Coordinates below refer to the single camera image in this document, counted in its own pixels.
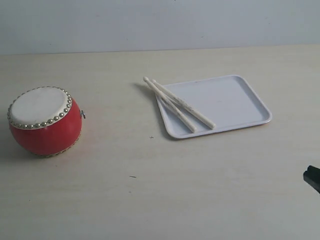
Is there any white drumstick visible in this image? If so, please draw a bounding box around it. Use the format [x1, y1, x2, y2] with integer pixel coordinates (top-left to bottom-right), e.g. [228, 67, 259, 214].
[143, 76, 197, 133]
[151, 79, 216, 129]

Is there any red small drum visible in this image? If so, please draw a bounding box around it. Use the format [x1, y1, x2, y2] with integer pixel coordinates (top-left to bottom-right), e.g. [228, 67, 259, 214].
[6, 86, 86, 157]

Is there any white plastic tray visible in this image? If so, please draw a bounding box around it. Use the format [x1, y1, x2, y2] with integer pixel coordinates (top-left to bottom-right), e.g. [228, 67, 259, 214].
[156, 75, 272, 139]

